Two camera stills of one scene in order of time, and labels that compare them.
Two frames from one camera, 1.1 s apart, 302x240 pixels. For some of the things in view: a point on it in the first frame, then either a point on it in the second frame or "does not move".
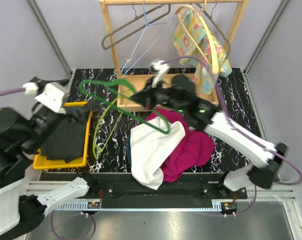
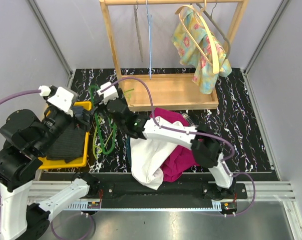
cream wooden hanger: [214, 53] does not move
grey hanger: [137, 18] → [136, 14]
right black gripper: [145, 96] → [101, 107]
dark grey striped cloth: [68, 141] does not move
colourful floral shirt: [194, 45] does not move
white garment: [152, 143] does not move
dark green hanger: [81, 84] → [111, 124]
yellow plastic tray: [41, 162] does not move
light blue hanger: [124, 72] → [149, 18]
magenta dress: [196, 149] does not move
